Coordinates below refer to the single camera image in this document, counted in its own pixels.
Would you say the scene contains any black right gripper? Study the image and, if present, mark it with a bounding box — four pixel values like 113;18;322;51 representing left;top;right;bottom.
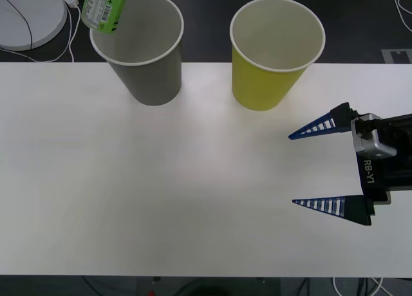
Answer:
288;102;412;227

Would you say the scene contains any white cable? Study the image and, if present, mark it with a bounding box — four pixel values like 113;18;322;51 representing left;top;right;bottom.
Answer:
391;0;412;33
0;5;81;64
332;276;384;296

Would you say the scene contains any yellow-green plastic waste bin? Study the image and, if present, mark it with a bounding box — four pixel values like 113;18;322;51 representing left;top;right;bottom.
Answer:
229;0;326;112

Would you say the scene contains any green plastic bottle black cap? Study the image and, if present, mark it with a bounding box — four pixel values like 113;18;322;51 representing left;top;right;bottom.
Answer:
80;0;131;35

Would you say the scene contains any white round disc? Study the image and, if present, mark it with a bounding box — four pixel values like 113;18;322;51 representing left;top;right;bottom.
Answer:
0;0;68;51

